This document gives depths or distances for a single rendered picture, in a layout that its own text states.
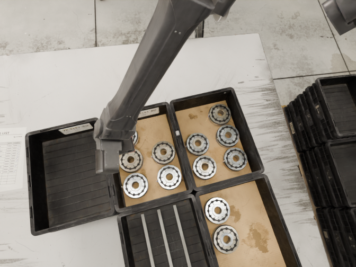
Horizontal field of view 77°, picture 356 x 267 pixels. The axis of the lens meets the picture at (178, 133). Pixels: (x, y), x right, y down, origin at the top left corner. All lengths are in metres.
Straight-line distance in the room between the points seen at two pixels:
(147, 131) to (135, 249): 0.49
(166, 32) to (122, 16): 2.30
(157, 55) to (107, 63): 1.05
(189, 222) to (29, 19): 2.51
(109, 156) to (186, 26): 0.36
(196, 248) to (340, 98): 1.39
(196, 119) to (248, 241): 0.56
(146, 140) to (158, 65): 0.68
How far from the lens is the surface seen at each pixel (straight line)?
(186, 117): 1.05
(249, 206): 1.03
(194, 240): 0.99
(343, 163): 1.85
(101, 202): 1.01
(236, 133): 1.04
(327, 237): 1.95
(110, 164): 0.56
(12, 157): 1.36
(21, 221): 1.29
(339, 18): 0.47
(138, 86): 0.40
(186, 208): 0.98
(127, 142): 0.69
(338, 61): 2.79
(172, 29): 0.33
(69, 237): 1.20
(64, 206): 1.07
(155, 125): 1.04
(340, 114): 1.82
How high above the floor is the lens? 1.80
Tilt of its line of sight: 72 degrees down
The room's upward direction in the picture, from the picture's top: 7 degrees clockwise
